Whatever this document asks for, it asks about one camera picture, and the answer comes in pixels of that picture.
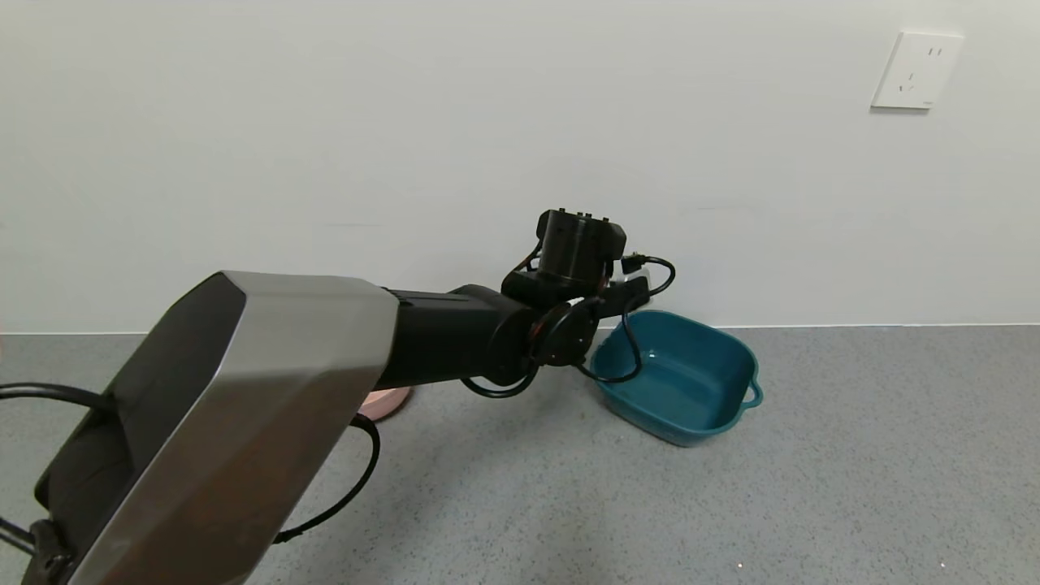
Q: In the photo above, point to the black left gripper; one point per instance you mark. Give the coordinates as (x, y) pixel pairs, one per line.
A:
(636, 290)

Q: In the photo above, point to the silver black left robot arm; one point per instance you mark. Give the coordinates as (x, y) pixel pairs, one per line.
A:
(244, 406)

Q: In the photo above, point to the teal plastic basin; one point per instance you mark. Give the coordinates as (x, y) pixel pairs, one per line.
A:
(691, 390)

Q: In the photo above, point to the pink round plate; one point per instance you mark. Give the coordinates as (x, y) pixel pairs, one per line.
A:
(388, 402)

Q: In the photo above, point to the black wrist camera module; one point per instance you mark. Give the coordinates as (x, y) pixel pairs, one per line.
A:
(578, 244)

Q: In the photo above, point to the white wall socket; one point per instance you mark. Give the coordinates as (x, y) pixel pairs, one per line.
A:
(916, 71)

